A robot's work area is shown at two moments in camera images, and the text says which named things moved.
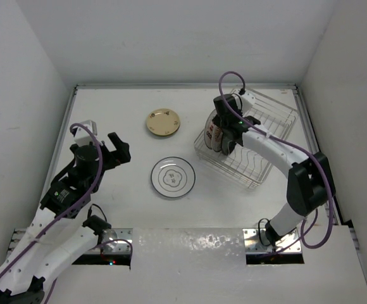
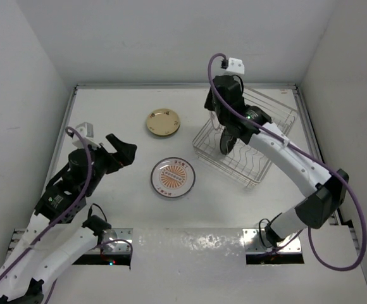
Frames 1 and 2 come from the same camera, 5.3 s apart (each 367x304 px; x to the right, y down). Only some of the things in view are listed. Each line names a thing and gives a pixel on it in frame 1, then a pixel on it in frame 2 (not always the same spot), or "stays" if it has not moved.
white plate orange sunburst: (217, 138) -> (173, 177)
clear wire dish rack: (243, 164) stays
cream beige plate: (163, 122) stays
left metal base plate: (116, 247) stays
